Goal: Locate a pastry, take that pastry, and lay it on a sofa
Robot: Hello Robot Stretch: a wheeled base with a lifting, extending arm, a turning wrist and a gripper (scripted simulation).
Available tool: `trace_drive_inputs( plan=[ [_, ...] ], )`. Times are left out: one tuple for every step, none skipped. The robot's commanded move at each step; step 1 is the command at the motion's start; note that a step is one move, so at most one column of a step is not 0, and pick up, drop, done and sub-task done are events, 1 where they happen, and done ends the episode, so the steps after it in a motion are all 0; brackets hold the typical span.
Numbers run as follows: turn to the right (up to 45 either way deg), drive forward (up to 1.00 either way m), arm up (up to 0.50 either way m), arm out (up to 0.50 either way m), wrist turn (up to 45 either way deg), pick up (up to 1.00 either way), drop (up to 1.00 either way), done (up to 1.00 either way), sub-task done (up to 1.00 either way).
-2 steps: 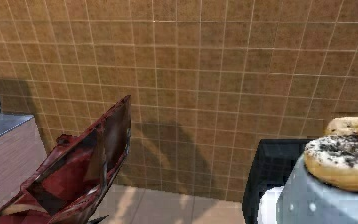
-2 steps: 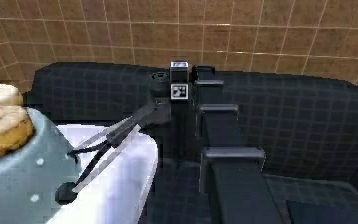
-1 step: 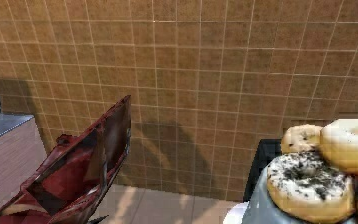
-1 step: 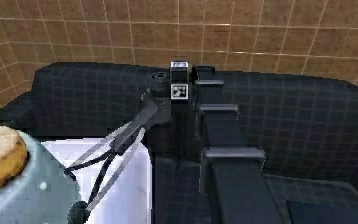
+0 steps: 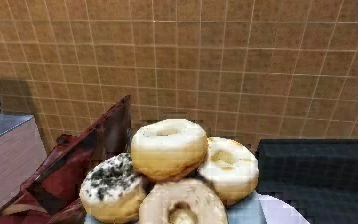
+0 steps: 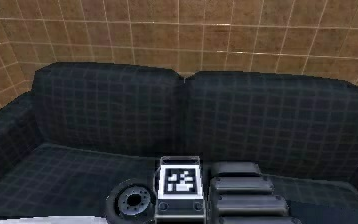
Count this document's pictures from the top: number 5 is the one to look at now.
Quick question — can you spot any white glazed doughnut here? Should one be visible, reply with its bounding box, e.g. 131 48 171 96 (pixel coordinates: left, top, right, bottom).
130 118 209 183
197 136 260 206

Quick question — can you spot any pale brown glazed doughnut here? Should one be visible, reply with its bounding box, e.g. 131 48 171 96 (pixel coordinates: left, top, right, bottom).
138 178 229 224

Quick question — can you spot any black speckled white doughnut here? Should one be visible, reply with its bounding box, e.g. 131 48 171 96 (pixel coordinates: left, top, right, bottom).
78 152 148 224

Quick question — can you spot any dark red box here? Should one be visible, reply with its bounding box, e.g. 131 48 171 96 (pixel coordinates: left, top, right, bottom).
0 94 133 224

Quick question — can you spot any pale blue plate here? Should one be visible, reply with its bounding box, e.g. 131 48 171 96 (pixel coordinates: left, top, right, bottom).
84 190 311 224

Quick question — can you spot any black cloth block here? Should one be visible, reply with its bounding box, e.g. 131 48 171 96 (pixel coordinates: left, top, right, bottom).
255 138 358 224

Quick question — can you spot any pale wooden cabinet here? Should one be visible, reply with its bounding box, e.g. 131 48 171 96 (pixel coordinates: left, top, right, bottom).
0 113 48 218

